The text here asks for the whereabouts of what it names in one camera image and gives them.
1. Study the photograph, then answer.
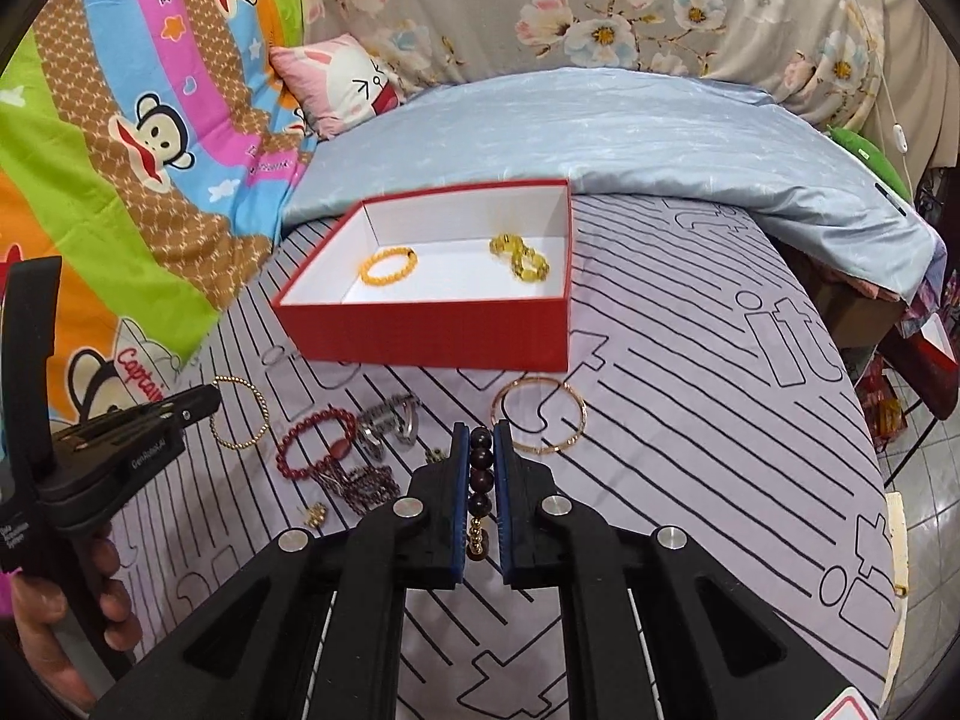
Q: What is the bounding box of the rose gold bangle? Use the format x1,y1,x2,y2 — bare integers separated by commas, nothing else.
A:
491,377,588,455

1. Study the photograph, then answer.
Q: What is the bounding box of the green plush cushion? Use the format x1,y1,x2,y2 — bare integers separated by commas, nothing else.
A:
829,126,912,200

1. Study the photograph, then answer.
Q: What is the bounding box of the person's left hand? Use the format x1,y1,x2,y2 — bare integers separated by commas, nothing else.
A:
11,532,151,720

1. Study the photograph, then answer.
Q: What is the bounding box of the orange bead bracelet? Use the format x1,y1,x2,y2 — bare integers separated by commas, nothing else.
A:
358,246,418,286

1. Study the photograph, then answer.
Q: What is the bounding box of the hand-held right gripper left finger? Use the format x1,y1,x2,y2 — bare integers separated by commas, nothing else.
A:
90,422,473,720

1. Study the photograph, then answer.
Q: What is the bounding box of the dark brown bead bracelet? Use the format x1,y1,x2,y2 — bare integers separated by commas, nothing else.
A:
466,426,496,562

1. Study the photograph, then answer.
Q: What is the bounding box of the brown cardboard box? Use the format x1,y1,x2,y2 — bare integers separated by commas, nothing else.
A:
787,247,901,346

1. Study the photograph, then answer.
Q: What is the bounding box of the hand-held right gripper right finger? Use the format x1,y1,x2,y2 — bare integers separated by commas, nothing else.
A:
491,420,878,720

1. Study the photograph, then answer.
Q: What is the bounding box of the gold beaded bangle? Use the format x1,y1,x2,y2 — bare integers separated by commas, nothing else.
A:
208,377,272,451

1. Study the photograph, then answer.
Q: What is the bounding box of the pink rabbit pillow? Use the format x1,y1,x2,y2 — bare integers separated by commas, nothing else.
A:
268,34,406,140

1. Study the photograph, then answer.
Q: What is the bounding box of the white cord switch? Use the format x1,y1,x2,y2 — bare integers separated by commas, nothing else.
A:
874,52,920,203

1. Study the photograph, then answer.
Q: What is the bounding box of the cartoon monkey blanket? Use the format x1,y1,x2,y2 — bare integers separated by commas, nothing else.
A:
0,0,323,428

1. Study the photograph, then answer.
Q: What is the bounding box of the striped bed sheet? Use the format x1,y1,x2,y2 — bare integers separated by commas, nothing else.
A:
97,187,908,720

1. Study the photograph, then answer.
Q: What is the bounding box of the dark garnet bead necklace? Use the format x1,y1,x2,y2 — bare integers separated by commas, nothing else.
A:
319,461,406,518

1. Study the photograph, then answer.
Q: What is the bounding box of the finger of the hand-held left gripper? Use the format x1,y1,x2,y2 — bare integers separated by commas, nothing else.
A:
52,385,223,440

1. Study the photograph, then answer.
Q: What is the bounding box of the silver metal watch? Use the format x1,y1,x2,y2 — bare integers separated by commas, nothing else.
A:
358,394,422,460

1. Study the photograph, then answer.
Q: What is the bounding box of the red bead bracelet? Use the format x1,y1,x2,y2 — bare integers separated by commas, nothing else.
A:
274,407,361,479

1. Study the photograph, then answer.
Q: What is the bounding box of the light blue quilt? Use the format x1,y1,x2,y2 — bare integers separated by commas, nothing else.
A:
281,66,947,293

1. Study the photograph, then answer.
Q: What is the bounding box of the red paper bag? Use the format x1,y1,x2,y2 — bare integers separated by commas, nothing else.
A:
881,315,957,421

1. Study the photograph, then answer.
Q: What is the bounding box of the red cardboard box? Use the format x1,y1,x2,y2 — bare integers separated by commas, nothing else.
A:
270,178,575,374

